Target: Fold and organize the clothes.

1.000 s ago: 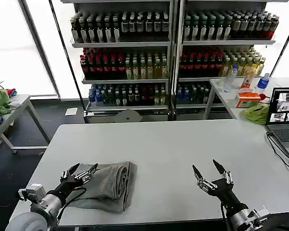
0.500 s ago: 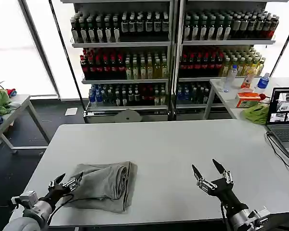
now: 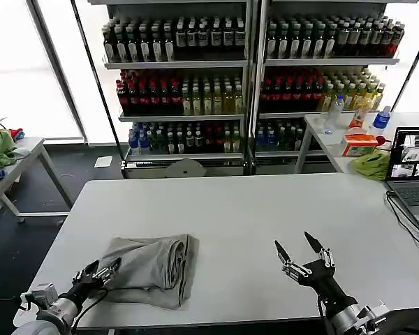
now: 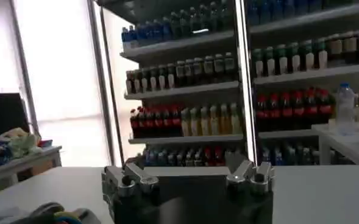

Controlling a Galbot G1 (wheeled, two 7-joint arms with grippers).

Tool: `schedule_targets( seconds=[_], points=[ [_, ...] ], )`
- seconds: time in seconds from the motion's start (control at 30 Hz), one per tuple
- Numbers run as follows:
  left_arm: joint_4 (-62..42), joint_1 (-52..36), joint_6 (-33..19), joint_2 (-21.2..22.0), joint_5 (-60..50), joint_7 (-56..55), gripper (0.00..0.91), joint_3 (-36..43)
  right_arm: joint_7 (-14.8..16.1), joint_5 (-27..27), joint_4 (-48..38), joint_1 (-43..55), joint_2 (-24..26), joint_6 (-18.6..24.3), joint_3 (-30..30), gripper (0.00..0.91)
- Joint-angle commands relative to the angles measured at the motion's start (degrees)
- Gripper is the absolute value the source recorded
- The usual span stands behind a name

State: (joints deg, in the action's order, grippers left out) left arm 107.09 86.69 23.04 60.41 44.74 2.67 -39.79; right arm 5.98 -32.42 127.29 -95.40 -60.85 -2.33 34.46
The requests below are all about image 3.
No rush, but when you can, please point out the green cloth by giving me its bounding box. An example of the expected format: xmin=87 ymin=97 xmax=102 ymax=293
xmin=348 ymin=149 xmax=392 ymax=181

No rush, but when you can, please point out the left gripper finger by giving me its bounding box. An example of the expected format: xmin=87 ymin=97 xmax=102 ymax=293
xmin=92 ymin=257 xmax=124 ymax=286
xmin=72 ymin=262 xmax=99 ymax=284

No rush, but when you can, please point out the blue-labelled water bottle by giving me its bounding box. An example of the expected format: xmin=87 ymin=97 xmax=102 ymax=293
xmin=372 ymin=105 xmax=392 ymax=137

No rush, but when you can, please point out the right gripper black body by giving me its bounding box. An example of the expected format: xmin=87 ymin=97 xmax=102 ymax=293
xmin=299 ymin=258 xmax=359 ymax=315

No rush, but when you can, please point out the orange drink bottle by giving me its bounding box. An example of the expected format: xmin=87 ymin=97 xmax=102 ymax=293
xmin=348 ymin=100 xmax=369 ymax=130

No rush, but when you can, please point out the black laptop cable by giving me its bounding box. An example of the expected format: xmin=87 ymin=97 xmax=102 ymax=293
xmin=385 ymin=191 xmax=419 ymax=255

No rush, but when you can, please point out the grey open laptop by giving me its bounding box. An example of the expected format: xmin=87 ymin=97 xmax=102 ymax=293
xmin=383 ymin=126 xmax=419 ymax=231

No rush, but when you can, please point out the white desk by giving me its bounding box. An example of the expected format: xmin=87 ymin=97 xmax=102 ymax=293
xmin=295 ymin=111 xmax=419 ymax=175

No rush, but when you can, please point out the shelf rack with green-capped bottles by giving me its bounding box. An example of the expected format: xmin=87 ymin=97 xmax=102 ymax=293
xmin=254 ymin=0 xmax=406 ymax=168

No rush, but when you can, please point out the black slanted pole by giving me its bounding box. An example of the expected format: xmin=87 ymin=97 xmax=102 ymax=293
xmin=71 ymin=0 xmax=126 ymax=172
xmin=392 ymin=33 xmax=419 ymax=112

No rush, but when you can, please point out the grey T-shirt with colourful print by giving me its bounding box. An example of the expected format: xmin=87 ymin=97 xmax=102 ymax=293
xmin=92 ymin=232 xmax=200 ymax=311

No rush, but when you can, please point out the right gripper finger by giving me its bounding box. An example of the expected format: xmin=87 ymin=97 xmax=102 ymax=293
xmin=303 ymin=231 xmax=337 ymax=270
xmin=274 ymin=239 xmax=311 ymax=281

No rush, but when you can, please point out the grey window frame post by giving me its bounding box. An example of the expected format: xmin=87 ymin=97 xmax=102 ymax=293
xmin=26 ymin=0 xmax=89 ymax=144

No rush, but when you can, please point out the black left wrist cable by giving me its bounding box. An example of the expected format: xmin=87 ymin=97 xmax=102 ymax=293
xmin=71 ymin=285 xmax=111 ymax=331

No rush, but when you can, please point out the orange tissue box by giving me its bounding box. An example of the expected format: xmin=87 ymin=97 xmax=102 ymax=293
xmin=340 ymin=134 xmax=380 ymax=157

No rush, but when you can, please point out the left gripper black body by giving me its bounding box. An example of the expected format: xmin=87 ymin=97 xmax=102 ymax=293
xmin=66 ymin=275 xmax=105 ymax=300

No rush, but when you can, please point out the white side table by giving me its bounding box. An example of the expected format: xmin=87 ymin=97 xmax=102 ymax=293
xmin=0 ymin=136 xmax=74 ymax=224

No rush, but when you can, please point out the shelf rack with red-capped bottles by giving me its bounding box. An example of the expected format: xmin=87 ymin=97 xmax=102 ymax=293
xmin=87 ymin=0 xmax=258 ymax=179

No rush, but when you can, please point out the white round disc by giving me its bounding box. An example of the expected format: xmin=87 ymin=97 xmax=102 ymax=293
xmin=166 ymin=158 xmax=207 ymax=179

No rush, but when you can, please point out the green garment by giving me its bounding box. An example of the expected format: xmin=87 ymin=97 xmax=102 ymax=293
xmin=0 ymin=128 xmax=20 ymax=167

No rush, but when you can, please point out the clear plastic water bottle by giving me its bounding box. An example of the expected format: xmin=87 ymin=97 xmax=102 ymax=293
xmin=326 ymin=94 xmax=346 ymax=135

